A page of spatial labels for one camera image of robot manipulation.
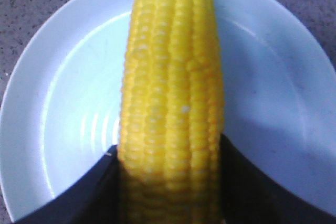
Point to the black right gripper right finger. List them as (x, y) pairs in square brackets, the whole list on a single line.
[(250, 196)]

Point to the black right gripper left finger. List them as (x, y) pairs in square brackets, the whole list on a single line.
[(94, 198)]

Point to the yellow corn cob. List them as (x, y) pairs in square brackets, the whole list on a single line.
[(171, 114)]

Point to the light blue round plate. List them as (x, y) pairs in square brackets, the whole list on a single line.
[(60, 111)]

